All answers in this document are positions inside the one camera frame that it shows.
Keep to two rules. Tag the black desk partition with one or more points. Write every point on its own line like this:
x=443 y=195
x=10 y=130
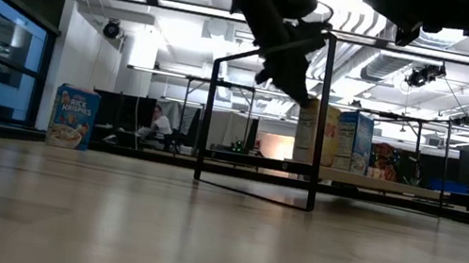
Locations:
x=123 y=110

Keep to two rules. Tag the yellow Corn Pops cereal box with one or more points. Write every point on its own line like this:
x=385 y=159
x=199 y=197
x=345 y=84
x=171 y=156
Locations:
x=305 y=138

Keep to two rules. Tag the person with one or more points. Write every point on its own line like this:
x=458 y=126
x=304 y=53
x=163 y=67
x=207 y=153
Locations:
x=161 y=126

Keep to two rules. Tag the black wall camera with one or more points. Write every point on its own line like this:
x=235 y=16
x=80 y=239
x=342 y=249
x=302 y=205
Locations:
x=111 y=29

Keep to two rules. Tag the black bar with strip lights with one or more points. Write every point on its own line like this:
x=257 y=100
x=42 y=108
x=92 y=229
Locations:
x=151 y=1

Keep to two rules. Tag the small black ceiling camera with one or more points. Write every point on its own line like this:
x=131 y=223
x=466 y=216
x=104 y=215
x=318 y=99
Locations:
x=461 y=120

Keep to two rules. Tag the blue storage bin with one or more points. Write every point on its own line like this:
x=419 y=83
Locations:
x=447 y=186

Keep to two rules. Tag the dark framed window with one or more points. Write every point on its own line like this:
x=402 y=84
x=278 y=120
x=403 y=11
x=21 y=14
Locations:
x=7 y=36

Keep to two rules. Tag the blue Rice Krispies cereal box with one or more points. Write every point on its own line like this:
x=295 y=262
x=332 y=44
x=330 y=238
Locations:
x=73 y=116

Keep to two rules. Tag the wooden shelf with black frame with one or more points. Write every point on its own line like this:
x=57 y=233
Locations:
x=258 y=161

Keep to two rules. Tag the red orange patterned panel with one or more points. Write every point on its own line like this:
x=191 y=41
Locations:
x=384 y=161

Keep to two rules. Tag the black ceiling camera rig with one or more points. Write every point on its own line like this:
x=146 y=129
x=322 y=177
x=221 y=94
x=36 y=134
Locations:
x=420 y=76

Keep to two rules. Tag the black aluminium table frame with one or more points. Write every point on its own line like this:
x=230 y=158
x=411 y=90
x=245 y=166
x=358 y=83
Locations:
x=0 y=130

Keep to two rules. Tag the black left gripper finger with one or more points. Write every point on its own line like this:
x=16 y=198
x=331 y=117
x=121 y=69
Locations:
x=273 y=72
x=298 y=80

